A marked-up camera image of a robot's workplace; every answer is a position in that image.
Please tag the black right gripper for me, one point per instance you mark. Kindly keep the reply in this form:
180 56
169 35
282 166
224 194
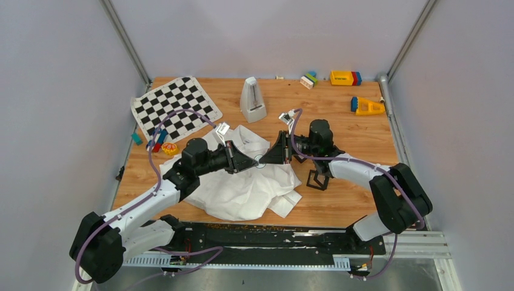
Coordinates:
277 153

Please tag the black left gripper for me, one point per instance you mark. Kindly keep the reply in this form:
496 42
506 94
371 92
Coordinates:
237 161

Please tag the white button-up shirt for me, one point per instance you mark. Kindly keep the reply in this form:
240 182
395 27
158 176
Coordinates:
245 196

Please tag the black square frame box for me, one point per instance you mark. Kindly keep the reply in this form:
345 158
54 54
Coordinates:
317 181

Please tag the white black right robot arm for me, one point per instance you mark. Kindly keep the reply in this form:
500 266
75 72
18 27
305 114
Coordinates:
399 198

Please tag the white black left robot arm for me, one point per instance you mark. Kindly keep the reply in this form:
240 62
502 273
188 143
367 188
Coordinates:
104 242

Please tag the white metronome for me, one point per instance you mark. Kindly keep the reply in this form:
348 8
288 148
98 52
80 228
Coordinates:
251 103

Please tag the yellow orange round toy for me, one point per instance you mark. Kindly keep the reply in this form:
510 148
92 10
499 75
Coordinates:
170 149

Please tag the white green blue blocks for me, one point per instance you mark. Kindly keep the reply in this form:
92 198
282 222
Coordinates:
309 80

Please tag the blue red toy car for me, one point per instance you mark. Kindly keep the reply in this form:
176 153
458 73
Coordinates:
155 144

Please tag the yellow blue triangular toy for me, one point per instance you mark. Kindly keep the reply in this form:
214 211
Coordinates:
364 107

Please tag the yellow red blue block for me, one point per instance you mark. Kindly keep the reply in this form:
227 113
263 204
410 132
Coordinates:
346 78

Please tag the teal small block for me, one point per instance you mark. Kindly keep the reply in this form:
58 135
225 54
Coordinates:
136 139

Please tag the grey metal corner pipe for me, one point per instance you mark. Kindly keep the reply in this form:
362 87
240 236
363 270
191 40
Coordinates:
383 81

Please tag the black square frame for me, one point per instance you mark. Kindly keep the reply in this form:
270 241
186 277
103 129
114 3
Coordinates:
300 159

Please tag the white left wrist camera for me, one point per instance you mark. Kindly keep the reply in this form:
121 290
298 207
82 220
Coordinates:
220 131

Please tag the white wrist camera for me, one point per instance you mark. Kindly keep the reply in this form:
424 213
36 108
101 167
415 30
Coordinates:
287 117
220 131

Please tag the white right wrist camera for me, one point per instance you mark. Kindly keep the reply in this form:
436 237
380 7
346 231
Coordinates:
287 117

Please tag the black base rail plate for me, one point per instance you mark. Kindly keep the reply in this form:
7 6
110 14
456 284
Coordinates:
272 244

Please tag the white slotted cable duct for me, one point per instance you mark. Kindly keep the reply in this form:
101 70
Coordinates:
162 260

